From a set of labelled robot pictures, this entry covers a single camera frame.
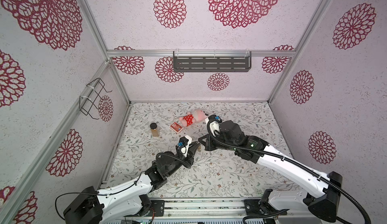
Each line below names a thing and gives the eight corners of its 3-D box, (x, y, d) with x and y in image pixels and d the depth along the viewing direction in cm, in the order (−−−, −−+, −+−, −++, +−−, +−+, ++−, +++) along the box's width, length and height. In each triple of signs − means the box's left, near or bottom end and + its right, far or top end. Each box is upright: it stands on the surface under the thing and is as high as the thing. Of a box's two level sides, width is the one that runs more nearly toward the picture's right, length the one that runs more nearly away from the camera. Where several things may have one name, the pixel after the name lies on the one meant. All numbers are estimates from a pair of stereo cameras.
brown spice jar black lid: (151, 137, 103) (148, 128, 95) (152, 131, 105) (149, 122, 97) (158, 137, 103) (155, 128, 95) (159, 131, 105) (156, 122, 97)
